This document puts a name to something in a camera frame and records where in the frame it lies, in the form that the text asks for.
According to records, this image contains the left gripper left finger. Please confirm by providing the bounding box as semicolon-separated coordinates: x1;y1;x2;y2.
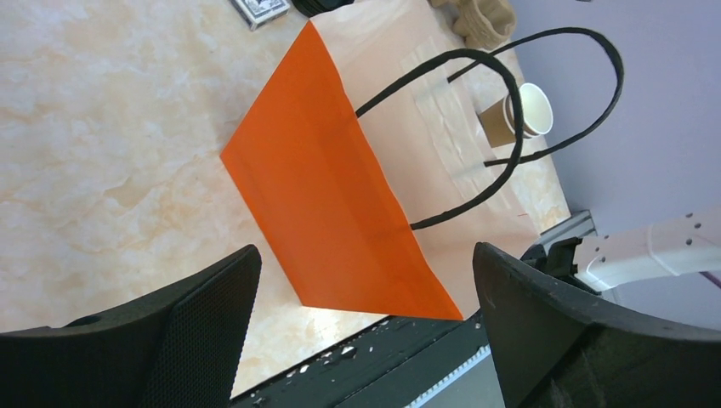
1;245;262;407

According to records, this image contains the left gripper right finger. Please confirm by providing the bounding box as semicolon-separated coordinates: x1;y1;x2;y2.
473;243;720;407

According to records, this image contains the orange paper bag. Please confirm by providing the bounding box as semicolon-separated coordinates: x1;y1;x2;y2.
219;0;626;322

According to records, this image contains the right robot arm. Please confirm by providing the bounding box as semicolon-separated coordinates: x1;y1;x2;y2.
521;207;720;295

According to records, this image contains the stack of brown paper cups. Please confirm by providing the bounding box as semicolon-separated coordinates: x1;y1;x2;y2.
479;82;554;148

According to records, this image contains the brown pulp cup carrier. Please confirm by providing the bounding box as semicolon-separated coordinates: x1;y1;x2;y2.
429;0;517;51

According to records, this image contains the playing card box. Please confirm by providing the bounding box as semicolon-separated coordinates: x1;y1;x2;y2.
230;0;290;31

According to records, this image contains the stack of black lids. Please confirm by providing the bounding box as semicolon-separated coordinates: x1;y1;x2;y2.
292;0;355;18

